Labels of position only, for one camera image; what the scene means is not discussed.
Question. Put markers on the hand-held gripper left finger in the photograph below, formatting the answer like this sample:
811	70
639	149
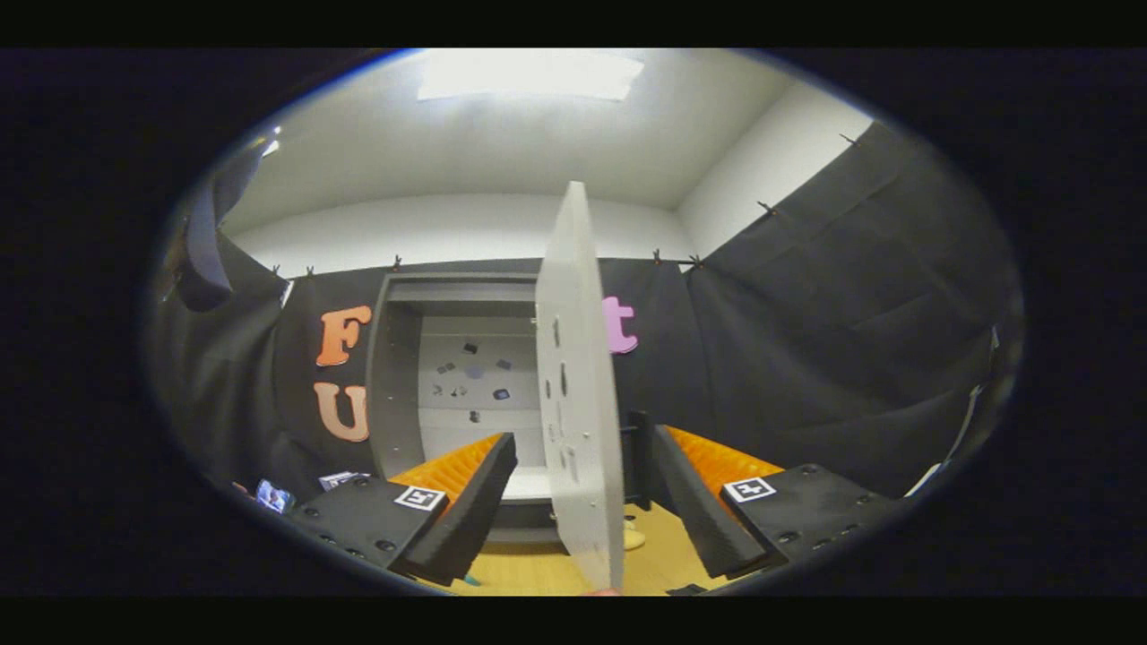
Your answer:
475	511

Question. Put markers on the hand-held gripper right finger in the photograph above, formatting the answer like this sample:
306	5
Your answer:
694	502

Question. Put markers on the pale yellow plush toy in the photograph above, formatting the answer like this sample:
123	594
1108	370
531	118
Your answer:
633	539

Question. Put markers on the small black flat object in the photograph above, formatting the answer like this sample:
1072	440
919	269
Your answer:
687	589

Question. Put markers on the grey cabinet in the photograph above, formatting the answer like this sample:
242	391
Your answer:
399	403

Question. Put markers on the stack of books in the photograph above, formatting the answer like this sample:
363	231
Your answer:
339	480

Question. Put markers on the dark phone with lit screen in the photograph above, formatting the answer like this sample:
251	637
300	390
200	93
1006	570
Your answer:
273	495

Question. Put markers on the white sheet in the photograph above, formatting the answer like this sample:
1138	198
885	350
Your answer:
923	481

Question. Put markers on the grey and black stand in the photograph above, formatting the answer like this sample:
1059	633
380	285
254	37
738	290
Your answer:
970	421

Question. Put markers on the dark blue cloth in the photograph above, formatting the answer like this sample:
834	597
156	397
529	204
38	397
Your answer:
202	260

